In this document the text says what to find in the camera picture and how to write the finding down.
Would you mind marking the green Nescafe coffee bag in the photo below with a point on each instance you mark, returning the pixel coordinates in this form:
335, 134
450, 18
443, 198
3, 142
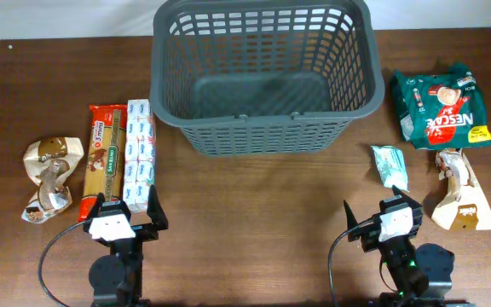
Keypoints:
441, 111

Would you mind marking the Kleenex tissue multipack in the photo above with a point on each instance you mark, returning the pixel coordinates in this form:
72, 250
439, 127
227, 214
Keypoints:
139, 155

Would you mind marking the small teal wipes packet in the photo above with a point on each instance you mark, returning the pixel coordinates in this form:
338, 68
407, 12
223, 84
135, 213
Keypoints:
391, 166

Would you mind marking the beige brown snack bag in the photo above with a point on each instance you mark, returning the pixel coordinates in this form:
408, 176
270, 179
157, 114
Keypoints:
465, 206
49, 162

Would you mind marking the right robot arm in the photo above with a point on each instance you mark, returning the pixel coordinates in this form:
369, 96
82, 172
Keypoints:
421, 275

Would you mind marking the San Remo spaghetti packet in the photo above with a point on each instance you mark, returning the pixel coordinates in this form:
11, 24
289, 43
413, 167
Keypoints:
104, 170

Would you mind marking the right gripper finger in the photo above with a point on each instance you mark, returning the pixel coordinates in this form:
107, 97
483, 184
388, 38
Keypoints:
405, 198
350, 218

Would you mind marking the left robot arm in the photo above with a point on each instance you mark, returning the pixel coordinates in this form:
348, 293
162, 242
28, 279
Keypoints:
116, 278

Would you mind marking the grey plastic basket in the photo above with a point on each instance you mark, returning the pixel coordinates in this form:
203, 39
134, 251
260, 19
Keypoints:
264, 76

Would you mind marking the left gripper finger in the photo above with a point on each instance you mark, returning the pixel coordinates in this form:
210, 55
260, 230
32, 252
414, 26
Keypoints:
155, 211
94, 211

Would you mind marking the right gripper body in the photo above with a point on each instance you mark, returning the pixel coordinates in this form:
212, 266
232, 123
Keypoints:
369, 237

